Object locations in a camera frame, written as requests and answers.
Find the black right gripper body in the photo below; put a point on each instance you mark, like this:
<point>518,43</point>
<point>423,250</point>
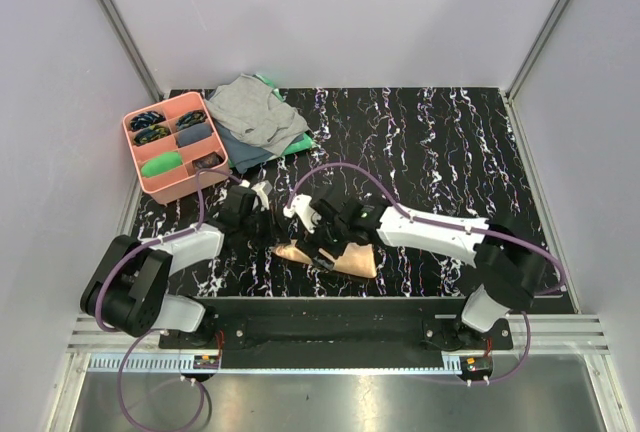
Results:
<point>329,236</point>

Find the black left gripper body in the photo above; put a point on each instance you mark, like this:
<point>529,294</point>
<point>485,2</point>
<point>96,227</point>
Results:
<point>259,228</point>

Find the peach satin napkin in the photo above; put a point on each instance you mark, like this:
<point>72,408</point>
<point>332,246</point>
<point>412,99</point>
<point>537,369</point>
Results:
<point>357,261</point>

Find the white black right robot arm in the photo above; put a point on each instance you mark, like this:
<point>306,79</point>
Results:
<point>508,270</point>

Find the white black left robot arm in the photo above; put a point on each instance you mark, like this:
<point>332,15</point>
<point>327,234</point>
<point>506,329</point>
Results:
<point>128,290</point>

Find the blue grey folded cloth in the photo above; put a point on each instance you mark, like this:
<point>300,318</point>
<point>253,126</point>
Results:
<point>242,156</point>

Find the dark brown item in tray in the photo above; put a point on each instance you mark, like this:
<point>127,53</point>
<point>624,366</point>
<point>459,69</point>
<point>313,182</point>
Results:
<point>208,161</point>

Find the green folded cloth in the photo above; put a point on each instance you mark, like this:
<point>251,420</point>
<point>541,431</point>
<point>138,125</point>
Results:
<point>301,143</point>

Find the green item in tray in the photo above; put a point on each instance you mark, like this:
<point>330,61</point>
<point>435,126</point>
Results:
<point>161,164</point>

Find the grey item in tray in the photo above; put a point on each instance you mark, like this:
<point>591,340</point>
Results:
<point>193,134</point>

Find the pink compartment tray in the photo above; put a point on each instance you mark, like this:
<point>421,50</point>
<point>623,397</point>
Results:
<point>183,180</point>

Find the black marbled table mat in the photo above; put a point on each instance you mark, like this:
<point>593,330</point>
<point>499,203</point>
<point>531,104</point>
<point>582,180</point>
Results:
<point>446,150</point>

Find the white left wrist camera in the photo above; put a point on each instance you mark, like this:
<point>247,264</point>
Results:
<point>262,190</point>

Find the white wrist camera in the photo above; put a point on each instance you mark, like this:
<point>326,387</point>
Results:
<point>300,208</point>
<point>262,190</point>

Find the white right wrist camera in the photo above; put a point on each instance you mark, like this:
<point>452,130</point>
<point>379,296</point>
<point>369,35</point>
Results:
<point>300,208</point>

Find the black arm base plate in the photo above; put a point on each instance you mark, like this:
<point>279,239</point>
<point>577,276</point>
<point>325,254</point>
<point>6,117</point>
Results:
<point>358,329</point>

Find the white slotted cable duct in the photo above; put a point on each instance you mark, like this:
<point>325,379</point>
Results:
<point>202,364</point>

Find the aluminium frame rail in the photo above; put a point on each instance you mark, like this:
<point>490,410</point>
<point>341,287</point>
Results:
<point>550,334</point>

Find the left aluminium frame post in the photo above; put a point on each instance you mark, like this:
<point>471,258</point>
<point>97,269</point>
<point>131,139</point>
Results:
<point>130,48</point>

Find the aluminium frame post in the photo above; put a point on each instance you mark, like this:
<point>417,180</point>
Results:
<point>130,48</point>
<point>543,36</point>

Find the right aluminium frame post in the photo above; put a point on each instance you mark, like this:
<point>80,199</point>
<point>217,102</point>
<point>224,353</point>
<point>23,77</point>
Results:
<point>543,36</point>

